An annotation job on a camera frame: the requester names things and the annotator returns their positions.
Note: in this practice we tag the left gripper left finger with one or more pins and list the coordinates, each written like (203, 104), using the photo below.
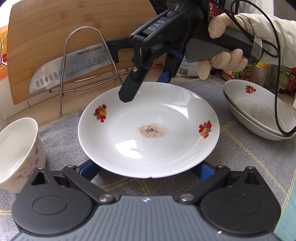
(80, 178)

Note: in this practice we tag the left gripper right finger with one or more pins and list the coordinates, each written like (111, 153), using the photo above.
(211, 178)

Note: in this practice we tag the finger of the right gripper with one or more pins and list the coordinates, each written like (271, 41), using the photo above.
(171, 66)
(133, 81)

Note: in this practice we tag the white plate with stain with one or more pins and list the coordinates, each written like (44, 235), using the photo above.
(164, 131)

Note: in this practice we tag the white bowl pink flowers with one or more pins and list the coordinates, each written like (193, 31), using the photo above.
(22, 152)

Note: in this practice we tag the right beige sleeve forearm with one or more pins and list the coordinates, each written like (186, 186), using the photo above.
(259, 26)

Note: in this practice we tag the steel kitchen knife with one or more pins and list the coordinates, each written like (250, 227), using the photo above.
(77, 64)

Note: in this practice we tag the right gloved hand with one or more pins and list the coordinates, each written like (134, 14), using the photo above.
(224, 60)

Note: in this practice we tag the white packaged bag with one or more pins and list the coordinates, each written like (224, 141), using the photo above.
(187, 69)

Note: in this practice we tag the grey checked cloth mat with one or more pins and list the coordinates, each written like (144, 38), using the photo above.
(237, 148)

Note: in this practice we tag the lower stacked white plate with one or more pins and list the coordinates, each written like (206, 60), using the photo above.
(253, 127)

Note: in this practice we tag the stacked white plate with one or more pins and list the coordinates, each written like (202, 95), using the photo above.
(253, 127)
(254, 102)

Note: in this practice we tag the upper stacked white plate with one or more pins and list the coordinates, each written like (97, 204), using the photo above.
(254, 102)

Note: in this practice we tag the bamboo cutting board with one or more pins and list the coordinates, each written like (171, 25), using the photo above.
(38, 30)

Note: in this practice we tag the orange cooking wine jug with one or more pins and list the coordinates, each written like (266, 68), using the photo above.
(3, 68)

